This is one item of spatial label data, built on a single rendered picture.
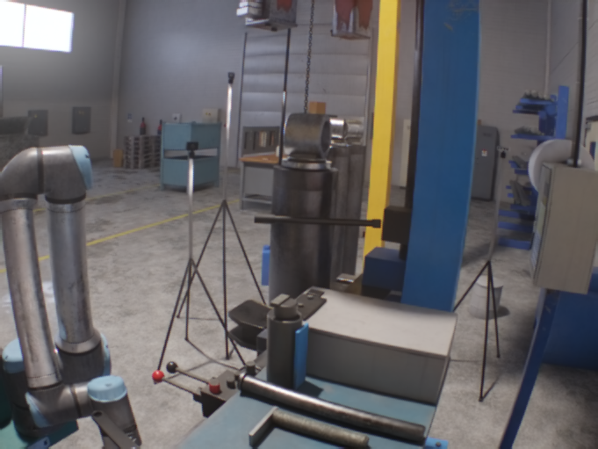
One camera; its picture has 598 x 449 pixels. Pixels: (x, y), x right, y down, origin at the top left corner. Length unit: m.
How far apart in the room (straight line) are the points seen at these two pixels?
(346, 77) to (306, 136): 11.30
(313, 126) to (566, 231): 0.88
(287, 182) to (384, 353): 0.67
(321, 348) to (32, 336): 0.67
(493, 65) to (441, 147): 10.90
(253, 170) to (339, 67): 5.96
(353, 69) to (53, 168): 11.83
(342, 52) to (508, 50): 4.65
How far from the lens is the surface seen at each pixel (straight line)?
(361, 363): 0.99
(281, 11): 1.34
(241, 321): 1.44
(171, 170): 9.58
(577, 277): 1.52
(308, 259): 1.44
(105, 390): 0.99
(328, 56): 12.96
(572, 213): 1.47
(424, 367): 0.96
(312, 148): 1.41
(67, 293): 1.25
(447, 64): 1.27
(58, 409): 1.10
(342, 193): 2.81
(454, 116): 1.25
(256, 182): 7.61
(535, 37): 12.34
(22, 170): 1.09
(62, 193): 1.12
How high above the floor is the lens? 1.63
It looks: 14 degrees down
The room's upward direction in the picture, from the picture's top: 4 degrees clockwise
